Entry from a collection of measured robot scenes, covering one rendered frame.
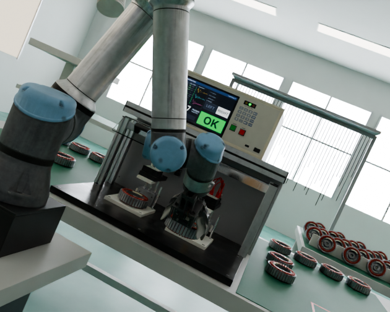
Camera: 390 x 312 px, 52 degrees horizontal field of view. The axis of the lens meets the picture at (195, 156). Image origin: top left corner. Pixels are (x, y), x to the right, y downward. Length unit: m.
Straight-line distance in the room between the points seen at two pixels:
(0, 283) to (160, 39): 0.54
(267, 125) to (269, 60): 6.56
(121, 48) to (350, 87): 7.19
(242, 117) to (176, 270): 0.64
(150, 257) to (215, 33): 7.34
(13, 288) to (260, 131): 1.02
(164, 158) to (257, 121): 0.75
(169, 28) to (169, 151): 0.25
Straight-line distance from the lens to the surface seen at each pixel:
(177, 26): 0.85
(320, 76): 7.99
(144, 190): 1.58
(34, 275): 0.84
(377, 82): 8.10
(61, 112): 0.84
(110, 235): 1.23
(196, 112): 1.55
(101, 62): 0.97
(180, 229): 1.17
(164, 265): 1.19
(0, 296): 0.78
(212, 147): 0.95
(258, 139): 1.51
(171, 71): 0.83
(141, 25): 0.98
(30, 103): 0.84
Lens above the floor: 1.12
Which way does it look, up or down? 3 degrees down
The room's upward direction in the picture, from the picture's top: 24 degrees clockwise
